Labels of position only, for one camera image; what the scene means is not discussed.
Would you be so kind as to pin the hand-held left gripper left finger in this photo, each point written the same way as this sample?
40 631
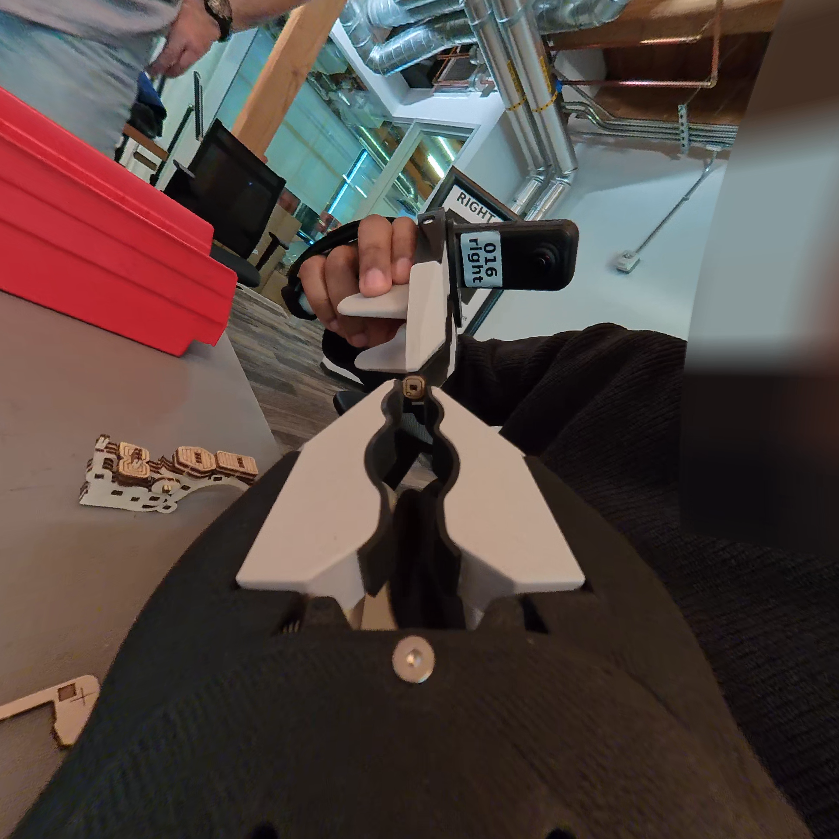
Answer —
308 518

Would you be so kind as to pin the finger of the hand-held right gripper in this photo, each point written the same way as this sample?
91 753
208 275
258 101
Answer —
429 321

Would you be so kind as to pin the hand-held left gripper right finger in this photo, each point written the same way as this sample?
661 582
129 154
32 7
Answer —
508 518

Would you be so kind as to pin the small wooden puzzle piece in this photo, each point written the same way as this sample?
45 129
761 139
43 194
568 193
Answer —
413 389

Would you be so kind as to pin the wooden puzzle model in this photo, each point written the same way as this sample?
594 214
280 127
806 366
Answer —
131 488

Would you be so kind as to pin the person's right forearm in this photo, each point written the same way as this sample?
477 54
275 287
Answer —
590 380

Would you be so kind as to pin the grey desk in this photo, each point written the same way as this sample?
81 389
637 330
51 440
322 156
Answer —
98 590

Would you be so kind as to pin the person's right hand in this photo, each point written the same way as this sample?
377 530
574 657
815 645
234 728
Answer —
380 255

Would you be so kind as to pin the silver insulated pipe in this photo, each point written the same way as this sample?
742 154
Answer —
508 98
547 98

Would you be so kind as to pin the metal ceiling conduits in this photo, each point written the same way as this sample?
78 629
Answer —
655 129

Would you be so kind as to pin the black office chair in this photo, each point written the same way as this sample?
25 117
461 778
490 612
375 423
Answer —
229 190

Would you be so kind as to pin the person's black sweater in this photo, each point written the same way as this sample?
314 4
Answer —
721 655

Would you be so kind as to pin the copper pipe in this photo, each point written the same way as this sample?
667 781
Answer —
714 39

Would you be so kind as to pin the wooden puzzle sheet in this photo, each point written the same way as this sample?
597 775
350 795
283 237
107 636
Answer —
59 708

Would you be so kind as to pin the red plastic bin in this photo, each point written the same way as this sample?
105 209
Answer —
98 249

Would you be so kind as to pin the wall junction box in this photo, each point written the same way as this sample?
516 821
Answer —
627 261

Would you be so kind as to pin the metal wall conduit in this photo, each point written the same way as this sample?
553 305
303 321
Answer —
675 203

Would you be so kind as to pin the silver flexible duct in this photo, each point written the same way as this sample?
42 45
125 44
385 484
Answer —
406 39

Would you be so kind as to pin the wooden post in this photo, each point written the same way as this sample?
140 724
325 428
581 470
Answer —
288 65

